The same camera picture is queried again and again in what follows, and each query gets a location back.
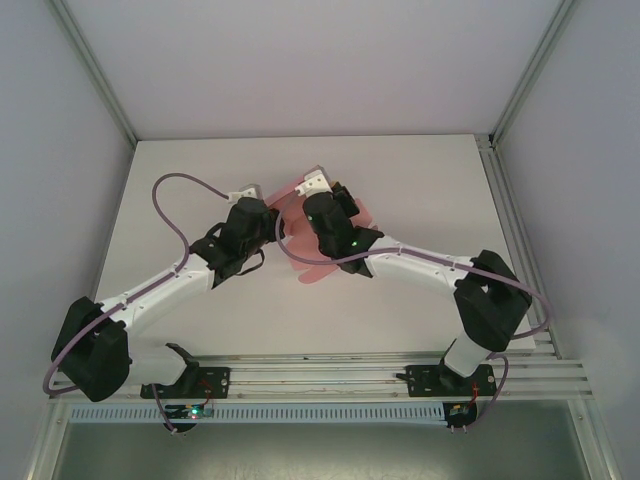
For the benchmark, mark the pink paper box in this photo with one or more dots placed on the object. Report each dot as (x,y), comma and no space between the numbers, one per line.
(295,225)

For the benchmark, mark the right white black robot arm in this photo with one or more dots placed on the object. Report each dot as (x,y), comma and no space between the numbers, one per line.
(425,267)

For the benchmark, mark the left circuit board green light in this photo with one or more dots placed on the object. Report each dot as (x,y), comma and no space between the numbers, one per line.
(192,412)

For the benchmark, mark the right circuit board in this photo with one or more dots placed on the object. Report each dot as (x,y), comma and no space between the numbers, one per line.
(457,411)

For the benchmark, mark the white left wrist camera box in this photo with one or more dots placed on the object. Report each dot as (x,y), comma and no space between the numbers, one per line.
(247,191)

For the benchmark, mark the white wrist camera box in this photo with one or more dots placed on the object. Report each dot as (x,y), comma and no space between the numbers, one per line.
(247,191)
(312,181)

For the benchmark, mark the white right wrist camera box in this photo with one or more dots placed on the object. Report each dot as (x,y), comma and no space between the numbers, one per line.
(312,181)

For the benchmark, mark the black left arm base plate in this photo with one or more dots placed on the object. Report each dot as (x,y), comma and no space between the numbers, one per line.
(215,375)

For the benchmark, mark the aluminium side rail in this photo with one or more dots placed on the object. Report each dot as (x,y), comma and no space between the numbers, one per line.
(505,200)

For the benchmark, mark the aluminium mounting rail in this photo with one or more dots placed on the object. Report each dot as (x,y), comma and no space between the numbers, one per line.
(310,387)

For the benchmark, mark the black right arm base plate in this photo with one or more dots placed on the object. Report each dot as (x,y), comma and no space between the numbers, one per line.
(420,382)

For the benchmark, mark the black round mount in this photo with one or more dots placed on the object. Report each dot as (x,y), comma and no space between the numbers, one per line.
(473,415)
(180,426)

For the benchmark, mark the aluminium frame post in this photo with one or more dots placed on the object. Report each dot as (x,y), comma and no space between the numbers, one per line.
(535,65)
(95,70)

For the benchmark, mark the aluminium frame leg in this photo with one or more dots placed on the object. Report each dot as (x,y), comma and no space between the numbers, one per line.
(597,445)
(45,445)

